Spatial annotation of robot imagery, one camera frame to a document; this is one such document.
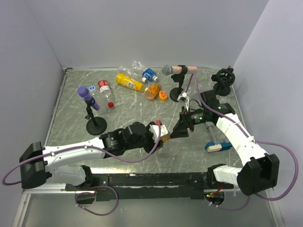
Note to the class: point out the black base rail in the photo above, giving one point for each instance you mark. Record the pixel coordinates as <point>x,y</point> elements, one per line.
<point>150,186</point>

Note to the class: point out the silver head microphone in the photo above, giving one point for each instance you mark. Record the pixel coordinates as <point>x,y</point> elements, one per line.
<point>175,70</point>

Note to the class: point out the purple microphone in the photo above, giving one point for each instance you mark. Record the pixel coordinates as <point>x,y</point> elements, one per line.
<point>84,93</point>

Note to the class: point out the black microphone stand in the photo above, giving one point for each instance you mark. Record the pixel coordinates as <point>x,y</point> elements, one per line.
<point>175,92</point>

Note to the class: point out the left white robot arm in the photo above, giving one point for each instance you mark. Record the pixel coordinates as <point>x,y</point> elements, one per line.
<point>51,164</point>

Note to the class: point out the yellow orange toy block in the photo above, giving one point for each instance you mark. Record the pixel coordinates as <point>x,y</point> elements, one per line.
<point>163,96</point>

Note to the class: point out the yellow lemon drink bottle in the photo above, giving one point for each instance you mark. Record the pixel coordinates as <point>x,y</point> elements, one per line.
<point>130,83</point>

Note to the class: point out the aluminium frame rail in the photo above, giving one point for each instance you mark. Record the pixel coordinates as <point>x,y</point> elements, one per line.
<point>48,189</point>

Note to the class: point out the orange juice bottle lying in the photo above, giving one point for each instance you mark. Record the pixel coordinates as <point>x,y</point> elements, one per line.
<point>152,91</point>

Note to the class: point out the small red bottle cap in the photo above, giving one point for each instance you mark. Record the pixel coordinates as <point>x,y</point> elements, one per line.
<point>110,104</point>

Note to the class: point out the black clamp stand rear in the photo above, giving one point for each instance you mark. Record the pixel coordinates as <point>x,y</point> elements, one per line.
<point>224,78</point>

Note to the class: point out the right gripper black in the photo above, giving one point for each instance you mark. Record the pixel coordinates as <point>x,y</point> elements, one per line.
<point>180,130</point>

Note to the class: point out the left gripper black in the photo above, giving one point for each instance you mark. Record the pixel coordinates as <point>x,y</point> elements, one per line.
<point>150,148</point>

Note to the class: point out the blue label clear bottle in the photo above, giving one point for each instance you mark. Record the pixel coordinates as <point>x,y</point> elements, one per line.
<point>146,74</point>

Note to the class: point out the red label clear bottle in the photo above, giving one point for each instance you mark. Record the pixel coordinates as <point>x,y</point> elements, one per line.
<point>106,92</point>

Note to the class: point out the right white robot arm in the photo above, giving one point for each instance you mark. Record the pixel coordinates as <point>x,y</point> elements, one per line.
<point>260,169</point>

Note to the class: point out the blue beige toy brick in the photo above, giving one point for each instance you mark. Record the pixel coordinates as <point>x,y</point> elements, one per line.
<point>214,147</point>

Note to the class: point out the orange bottle red cap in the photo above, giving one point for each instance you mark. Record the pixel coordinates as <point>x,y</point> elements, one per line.
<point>165,138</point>

